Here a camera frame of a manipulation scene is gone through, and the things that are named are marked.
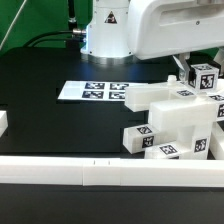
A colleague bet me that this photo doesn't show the white chair back frame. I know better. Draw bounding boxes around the white chair back frame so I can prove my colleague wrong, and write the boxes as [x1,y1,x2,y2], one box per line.
[124,79,224,131]

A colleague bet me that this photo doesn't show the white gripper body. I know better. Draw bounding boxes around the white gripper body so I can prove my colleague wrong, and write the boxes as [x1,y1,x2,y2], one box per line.
[127,0,224,60]

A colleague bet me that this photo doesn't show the thin white cord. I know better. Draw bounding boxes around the thin white cord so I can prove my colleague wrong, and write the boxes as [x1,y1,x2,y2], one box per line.
[0,0,29,52]

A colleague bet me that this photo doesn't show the black cables at base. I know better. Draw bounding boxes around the black cables at base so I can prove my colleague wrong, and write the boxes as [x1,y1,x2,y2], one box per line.
[22,28,88,48]

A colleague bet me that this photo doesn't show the black vertical pole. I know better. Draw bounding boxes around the black vertical pole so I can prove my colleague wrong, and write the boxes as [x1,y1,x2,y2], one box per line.
[67,0,76,23]

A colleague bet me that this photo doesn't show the white left fence bar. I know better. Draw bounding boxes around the white left fence bar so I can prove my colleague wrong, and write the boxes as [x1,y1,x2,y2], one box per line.
[0,110,8,137]

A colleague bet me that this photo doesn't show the white right fence bar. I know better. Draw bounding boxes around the white right fence bar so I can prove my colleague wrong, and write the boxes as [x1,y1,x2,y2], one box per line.
[210,123,224,160]

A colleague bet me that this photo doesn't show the white tagged cube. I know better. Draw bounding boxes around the white tagged cube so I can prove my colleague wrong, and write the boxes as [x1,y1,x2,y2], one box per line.
[188,63,219,92]

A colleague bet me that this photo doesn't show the white front fence bar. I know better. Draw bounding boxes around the white front fence bar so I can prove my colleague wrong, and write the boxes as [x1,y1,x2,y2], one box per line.
[0,156,224,187]

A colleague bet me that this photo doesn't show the white fence bar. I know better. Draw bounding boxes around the white fence bar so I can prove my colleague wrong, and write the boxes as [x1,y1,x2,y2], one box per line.
[210,123,224,160]
[0,156,224,187]
[0,110,8,137]

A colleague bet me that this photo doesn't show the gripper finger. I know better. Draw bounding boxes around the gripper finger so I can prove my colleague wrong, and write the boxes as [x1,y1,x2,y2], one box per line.
[214,47,224,66]
[173,53,190,83]

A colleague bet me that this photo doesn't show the white marker base sheet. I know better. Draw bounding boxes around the white marker base sheet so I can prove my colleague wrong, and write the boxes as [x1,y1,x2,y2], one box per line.
[58,81,138,101]

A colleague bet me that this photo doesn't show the white chair seat part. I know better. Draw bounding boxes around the white chair seat part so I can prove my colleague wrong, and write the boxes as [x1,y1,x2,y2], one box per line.
[166,95,215,159]

